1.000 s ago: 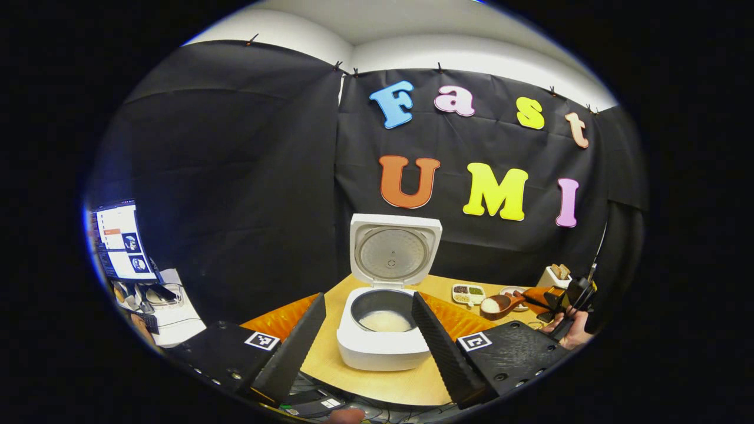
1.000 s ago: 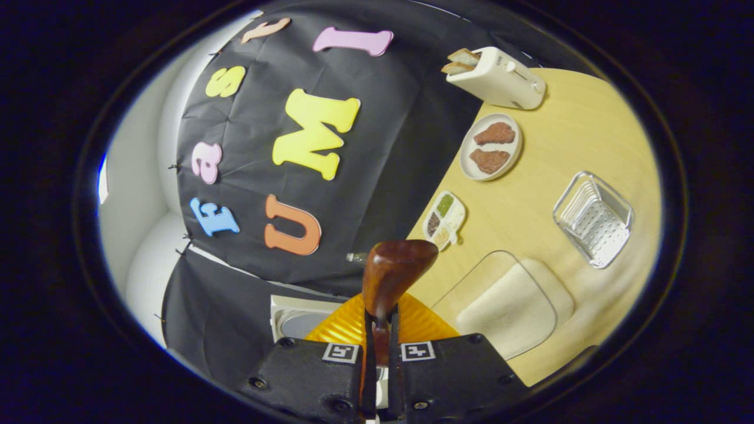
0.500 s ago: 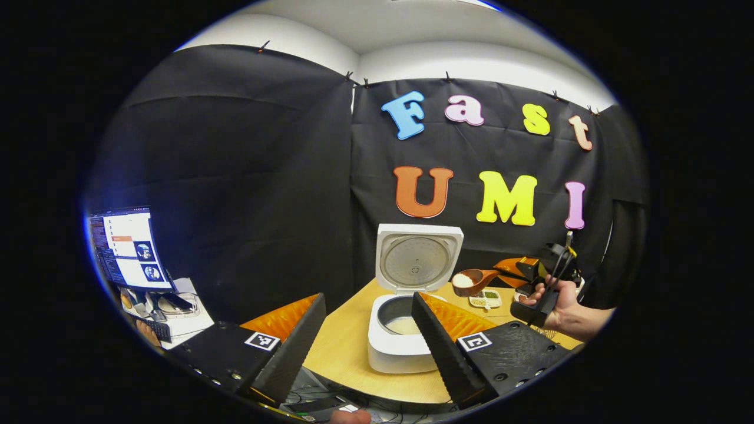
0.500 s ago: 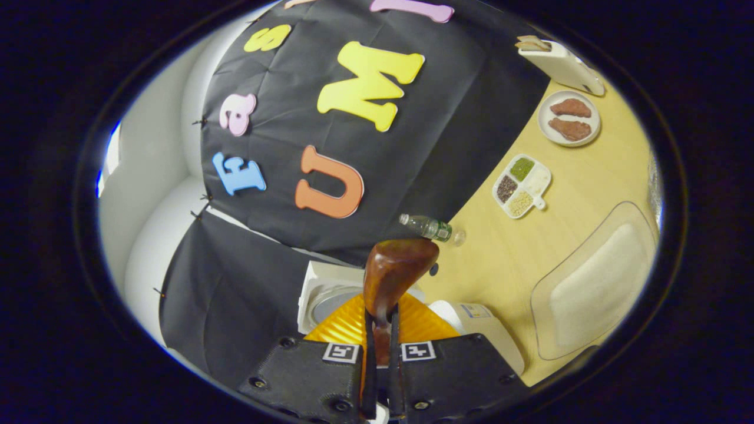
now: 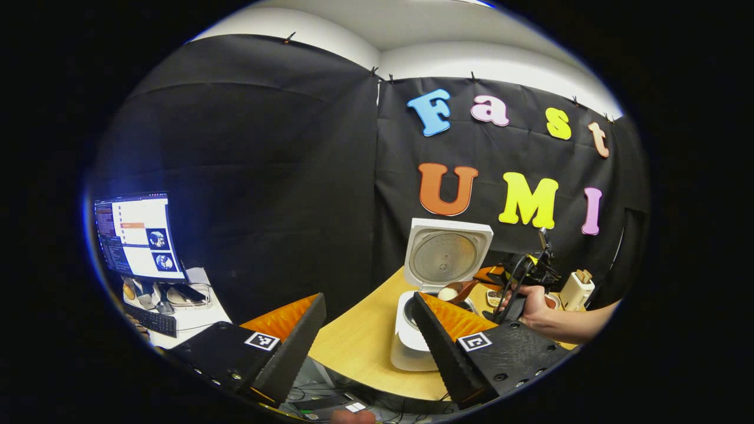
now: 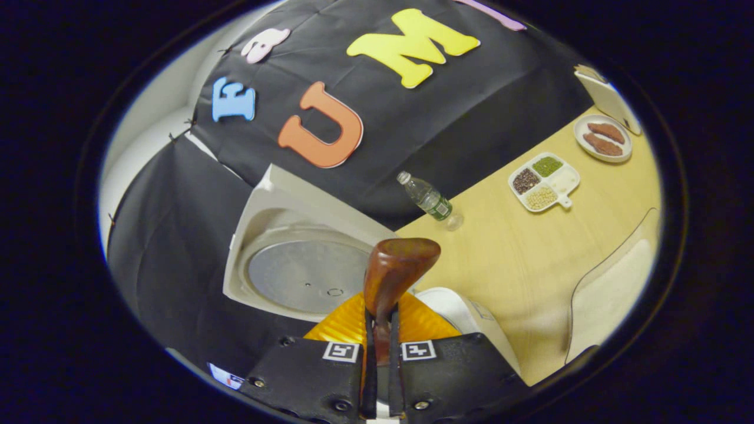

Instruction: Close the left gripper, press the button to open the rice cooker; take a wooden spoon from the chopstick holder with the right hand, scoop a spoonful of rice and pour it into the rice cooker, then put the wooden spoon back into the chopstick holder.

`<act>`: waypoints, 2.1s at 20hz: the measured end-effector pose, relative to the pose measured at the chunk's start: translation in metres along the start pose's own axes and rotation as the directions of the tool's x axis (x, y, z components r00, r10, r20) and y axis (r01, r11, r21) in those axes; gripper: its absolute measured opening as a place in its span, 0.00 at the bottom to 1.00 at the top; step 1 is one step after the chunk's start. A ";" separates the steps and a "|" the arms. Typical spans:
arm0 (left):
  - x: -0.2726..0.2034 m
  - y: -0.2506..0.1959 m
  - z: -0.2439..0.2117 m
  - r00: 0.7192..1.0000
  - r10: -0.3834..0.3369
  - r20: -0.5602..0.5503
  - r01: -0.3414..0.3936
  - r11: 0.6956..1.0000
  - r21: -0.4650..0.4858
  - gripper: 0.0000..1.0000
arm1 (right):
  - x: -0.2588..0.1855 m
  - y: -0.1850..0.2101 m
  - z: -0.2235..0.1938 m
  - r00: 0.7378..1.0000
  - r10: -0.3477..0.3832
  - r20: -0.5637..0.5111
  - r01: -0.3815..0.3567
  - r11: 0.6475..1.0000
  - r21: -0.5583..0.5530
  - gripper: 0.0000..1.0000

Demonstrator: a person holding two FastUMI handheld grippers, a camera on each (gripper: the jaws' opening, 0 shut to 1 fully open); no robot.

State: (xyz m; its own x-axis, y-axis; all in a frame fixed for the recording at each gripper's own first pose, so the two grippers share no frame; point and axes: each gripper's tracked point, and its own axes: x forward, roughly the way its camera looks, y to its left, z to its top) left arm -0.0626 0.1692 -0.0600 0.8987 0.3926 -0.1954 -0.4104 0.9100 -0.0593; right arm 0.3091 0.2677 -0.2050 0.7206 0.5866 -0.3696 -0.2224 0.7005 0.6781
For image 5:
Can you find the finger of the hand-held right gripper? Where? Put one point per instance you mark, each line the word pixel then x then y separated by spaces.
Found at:
pixel 489 275

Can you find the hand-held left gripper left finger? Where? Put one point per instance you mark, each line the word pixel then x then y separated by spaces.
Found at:
pixel 297 347

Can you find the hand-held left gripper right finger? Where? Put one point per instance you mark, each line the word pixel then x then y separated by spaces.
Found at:
pixel 439 347

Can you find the brown wooden spoon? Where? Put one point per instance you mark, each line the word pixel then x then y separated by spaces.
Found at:
pixel 466 288

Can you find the white rice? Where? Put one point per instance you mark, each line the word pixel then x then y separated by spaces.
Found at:
pixel 447 293

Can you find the white rice cooker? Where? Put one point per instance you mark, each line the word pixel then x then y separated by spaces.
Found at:
pixel 442 256

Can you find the cream toaster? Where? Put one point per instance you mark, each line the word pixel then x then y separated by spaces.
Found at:
pixel 574 294

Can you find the toasted bread slice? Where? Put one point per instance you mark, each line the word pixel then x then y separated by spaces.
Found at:
pixel 583 277

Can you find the white side desk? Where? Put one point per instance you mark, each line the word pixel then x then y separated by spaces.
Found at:
pixel 197 323

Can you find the black keyboard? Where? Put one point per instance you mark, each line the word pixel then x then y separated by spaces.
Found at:
pixel 150 320

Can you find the black backdrop cloth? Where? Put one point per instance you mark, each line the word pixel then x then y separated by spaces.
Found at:
pixel 265 176

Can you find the computer monitor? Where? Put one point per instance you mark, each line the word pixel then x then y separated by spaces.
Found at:
pixel 138 235

